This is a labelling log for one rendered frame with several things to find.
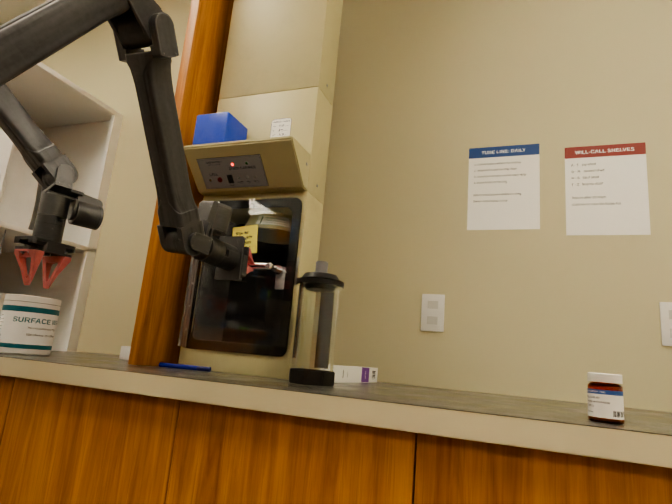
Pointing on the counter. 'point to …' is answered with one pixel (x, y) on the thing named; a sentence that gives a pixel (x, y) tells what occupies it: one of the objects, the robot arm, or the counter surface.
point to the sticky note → (248, 235)
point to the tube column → (281, 47)
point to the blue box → (218, 128)
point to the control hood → (293, 174)
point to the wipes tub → (28, 324)
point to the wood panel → (192, 88)
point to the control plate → (219, 167)
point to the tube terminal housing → (308, 98)
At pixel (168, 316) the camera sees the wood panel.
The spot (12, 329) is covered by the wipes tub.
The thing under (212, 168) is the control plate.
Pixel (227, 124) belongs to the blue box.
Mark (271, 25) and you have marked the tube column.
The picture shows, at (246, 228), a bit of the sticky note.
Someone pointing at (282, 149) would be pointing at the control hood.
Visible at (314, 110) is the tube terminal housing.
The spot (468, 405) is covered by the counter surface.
